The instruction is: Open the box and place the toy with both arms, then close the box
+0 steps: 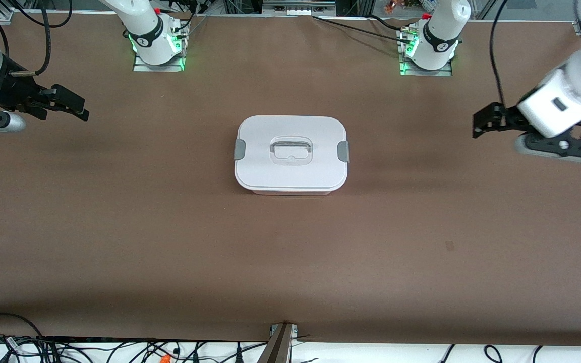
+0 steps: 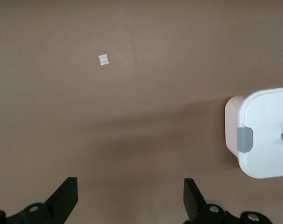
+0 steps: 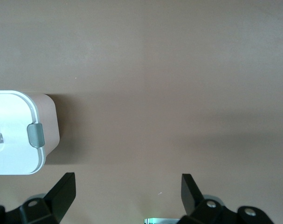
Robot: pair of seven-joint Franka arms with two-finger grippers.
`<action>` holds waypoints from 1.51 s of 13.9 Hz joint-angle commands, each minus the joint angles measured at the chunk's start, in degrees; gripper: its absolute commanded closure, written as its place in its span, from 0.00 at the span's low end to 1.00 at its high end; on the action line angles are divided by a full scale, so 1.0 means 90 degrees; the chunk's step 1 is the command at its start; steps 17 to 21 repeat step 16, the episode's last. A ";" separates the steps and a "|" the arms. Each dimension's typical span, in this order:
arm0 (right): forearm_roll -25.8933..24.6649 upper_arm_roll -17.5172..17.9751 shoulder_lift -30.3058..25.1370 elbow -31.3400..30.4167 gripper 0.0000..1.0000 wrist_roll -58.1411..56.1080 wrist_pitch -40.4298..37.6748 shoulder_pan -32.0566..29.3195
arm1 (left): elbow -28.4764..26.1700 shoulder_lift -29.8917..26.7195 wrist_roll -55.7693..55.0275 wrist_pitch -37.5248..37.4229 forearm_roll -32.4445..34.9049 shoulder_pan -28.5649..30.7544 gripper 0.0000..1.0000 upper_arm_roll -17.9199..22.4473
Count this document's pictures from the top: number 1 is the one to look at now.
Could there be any metal post with bracket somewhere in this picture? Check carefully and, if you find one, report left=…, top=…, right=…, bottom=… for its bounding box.
left=258, top=323, right=299, bottom=363

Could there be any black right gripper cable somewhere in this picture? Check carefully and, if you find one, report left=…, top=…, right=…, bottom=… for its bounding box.
left=11, top=0, right=52, bottom=76

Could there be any white plastic box base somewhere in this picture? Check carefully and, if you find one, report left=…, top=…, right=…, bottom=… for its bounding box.
left=243, top=185, right=340, bottom=196

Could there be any clear plastic lid handle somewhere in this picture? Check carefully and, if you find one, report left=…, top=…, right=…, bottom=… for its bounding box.
left=270, top=140, right=313, bottom=154

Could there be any thin black cable loop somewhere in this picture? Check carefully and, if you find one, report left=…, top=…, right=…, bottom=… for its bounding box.
left=0, top=313, right=44, bottom=348

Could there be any black cable on table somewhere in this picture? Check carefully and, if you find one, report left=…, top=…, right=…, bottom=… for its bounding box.
left=312, top=14, right=417, bottom=42

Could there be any grey socket strip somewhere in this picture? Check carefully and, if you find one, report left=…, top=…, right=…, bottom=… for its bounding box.
left=263, top=0, right=336, bottom=16

